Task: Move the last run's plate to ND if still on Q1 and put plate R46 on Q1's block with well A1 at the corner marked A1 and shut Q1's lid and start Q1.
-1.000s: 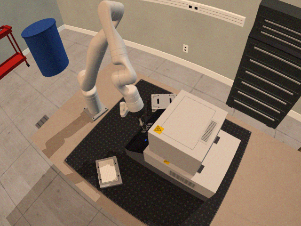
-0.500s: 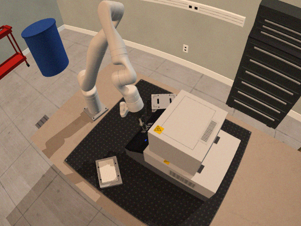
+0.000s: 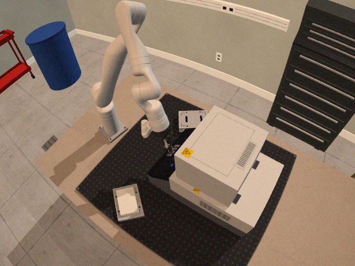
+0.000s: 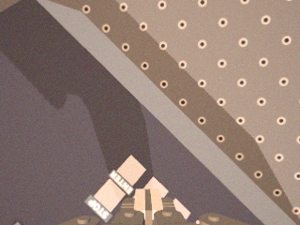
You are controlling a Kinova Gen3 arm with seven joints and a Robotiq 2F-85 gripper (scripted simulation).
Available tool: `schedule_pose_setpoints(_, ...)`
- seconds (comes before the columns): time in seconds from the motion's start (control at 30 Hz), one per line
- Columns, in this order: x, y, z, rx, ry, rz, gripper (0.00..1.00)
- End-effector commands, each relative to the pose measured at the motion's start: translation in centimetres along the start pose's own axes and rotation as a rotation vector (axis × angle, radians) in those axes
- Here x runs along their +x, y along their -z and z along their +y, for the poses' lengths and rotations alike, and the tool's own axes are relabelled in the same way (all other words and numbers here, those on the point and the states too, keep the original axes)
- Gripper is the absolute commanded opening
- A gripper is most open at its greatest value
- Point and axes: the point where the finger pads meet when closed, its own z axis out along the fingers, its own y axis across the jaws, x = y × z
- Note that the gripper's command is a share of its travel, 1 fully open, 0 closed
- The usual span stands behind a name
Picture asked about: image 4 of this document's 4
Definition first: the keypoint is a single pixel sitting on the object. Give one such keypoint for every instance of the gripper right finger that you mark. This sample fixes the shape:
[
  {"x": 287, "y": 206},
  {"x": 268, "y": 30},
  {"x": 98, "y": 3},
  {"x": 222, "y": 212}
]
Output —
[{"x": 162, "y": 211}]

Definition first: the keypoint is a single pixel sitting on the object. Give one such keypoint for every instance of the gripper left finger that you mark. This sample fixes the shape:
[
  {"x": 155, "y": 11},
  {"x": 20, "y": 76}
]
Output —
[{"x": 134, "y": 211}]

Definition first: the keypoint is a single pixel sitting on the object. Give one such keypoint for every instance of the dark grey base plate with grid of holes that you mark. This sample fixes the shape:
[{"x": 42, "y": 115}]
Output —
[{"x": 231, "y": 66}]

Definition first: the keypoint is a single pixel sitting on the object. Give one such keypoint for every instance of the grey benchtop machine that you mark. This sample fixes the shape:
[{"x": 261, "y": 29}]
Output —
[{"x": 81, "y": 128}]

